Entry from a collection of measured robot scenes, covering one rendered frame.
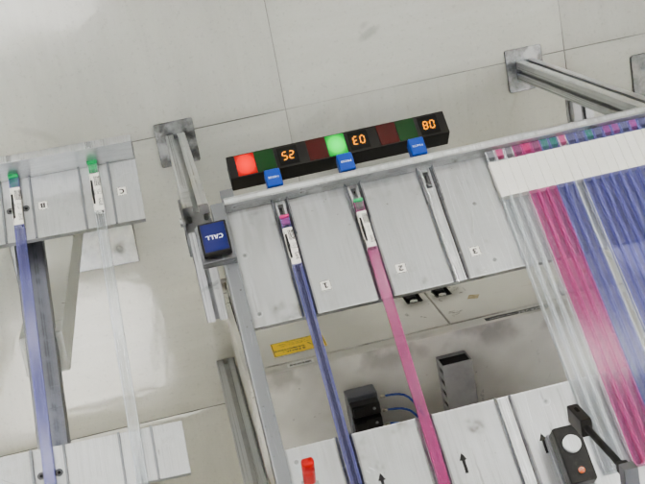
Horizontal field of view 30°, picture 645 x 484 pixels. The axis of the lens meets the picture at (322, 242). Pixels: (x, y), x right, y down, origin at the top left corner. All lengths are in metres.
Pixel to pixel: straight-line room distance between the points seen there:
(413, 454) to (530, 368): 0.50
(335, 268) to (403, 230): 0.12
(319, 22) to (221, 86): 0.24
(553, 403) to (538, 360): 0.41
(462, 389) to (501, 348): 0.10
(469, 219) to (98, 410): 1.14
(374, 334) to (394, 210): 0.33
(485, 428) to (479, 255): 0.26
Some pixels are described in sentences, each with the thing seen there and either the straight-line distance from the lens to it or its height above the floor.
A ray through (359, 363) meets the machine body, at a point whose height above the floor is 0.62.
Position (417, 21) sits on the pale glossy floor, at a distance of 2.50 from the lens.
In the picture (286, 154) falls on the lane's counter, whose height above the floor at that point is 0.66.
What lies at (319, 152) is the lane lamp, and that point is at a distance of 1.82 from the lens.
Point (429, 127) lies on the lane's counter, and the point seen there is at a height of 0.66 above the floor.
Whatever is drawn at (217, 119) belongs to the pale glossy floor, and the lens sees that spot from 2.46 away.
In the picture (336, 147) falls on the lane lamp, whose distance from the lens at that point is 1.82.
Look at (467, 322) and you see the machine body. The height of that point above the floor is 0.60.
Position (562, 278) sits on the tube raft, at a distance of 1.72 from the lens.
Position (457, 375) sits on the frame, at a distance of 1.96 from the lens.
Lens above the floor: 2.42
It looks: 72 degrees down
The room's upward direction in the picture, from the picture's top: 147 degrees clockwise
